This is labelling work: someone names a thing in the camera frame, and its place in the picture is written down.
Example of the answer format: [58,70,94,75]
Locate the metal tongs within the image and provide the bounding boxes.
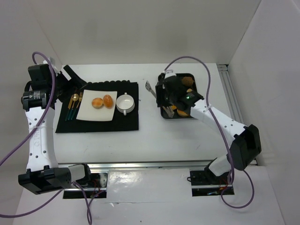
[145,81,174,118]

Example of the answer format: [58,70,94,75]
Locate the round golden bun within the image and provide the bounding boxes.
[91,97,103,109]

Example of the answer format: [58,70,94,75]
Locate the orange glazed bun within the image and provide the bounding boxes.
[103,95,113,108]

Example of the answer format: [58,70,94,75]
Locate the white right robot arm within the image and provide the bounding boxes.
[155,73,262,180]

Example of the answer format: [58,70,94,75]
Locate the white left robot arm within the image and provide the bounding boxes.
[18,64,91,195]

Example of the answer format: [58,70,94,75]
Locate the brown chocolate ball bread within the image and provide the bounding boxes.
[181,76,194,87]

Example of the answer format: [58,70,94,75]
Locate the black tray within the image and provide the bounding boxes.
[159,73,197,119]

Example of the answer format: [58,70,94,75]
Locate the black placemat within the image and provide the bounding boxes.
[55,80,139,134]

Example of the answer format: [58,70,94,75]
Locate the half-hidden glazed donut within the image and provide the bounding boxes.
[177,109,189,117]

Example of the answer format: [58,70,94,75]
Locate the white square plate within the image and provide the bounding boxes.
[76,90,118,121]

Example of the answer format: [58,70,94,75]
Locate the gold fork green handle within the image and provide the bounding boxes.
[71,92,83,120]

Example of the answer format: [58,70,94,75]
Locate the gold knife green handle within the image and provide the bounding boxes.
[65,97,73,121]

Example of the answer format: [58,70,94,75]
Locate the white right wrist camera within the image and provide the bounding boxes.
[165,70,177,80]

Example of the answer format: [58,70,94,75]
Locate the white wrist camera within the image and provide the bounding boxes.
[165,70,177,80]
[43,57,60,74]

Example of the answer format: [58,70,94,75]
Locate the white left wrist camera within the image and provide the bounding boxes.
[43,57,60,74]

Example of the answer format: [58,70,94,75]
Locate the white two-handled cup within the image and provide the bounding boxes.
[116,92,135,116]

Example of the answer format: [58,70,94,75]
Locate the aluminium rail right side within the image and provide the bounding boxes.
[217,64,244,124]

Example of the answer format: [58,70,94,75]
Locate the aluminium rail front edge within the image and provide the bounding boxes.
[57,160,258,170]

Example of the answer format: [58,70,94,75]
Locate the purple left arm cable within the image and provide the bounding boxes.
[0,52,106,225]

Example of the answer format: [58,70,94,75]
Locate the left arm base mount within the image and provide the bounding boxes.
[63,164,109,199]

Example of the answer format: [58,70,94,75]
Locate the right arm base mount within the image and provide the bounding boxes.
[187,158,234,197]

